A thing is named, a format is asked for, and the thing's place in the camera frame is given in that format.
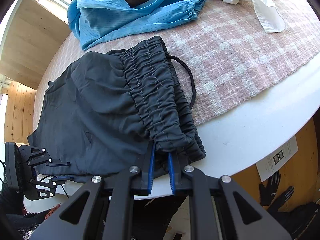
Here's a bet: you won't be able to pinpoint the white paper sheet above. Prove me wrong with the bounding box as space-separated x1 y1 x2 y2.
255 135 298 182

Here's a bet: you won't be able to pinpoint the black drawstring pants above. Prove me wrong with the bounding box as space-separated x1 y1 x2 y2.
28 36 206 183

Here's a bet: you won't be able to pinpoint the blue striped garment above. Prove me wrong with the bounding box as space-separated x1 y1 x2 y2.
67 0 206 50

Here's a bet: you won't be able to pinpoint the pine plank panel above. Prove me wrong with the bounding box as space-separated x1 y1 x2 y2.
4 81 36 144

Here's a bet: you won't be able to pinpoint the black gloves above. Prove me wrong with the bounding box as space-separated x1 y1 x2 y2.
259 171 295 213

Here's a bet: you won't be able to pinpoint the pink plaid tablecloth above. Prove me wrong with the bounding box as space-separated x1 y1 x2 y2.
33 0 319 132

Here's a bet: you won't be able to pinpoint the large light wooden board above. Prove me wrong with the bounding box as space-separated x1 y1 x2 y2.
1 0 71 89

